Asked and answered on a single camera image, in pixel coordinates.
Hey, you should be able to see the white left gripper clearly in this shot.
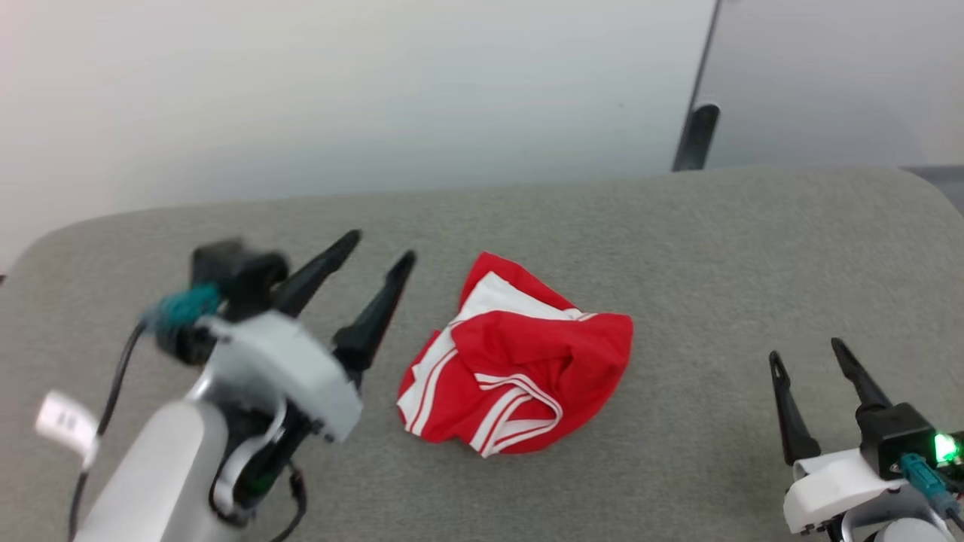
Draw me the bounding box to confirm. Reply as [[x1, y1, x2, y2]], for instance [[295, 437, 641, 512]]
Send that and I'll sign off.
[[200, 230, 416, 443]]

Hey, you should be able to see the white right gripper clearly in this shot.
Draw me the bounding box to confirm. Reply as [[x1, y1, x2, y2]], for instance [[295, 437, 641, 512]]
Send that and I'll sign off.
[[768, 337, 905, 535]]

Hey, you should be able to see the red white basketball jersey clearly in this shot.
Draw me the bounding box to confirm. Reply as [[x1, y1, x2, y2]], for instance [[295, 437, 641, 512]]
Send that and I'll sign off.
[[397, 251, 635, 458]]

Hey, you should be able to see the teal right camera connector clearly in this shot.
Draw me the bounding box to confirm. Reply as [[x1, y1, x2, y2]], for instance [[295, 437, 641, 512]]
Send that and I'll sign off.
[[900, 453, 953, 501]]

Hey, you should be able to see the teal camera connector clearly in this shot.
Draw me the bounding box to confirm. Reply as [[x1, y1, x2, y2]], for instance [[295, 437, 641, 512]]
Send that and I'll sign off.
[[900, 453, 953, 501], [147, 285, 223, 332]]

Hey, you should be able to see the teal left camera connector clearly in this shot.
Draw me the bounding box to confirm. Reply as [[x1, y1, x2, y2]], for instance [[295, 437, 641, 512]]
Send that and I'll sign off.
[[147, 285, 223, 332]]

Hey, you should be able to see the black right camera cable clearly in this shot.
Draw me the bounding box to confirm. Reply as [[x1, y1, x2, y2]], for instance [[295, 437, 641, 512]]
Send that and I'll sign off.
[[934, 489, 964, 528]]

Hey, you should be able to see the black camera cable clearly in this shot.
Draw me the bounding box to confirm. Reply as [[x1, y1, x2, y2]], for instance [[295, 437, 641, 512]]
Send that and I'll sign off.
[[934, 489, 964, 528], [68, 320, 148, 542]]

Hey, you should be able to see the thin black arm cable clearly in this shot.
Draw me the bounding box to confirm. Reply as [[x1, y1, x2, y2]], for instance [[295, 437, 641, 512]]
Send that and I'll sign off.
[[267, 463, 308, 542]]

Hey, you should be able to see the white flat cable loop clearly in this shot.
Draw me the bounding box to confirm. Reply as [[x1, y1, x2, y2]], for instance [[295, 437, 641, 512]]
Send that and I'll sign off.
[[211, 399, 288, 516]]

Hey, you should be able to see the black left camera cable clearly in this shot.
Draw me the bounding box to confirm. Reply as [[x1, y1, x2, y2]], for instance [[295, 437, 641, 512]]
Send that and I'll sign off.
[[68, 320, 148, 542]]

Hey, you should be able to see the white cable label tag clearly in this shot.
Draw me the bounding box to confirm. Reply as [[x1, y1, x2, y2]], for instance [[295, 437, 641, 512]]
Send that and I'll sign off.
[[35, 390, 101, 471]]

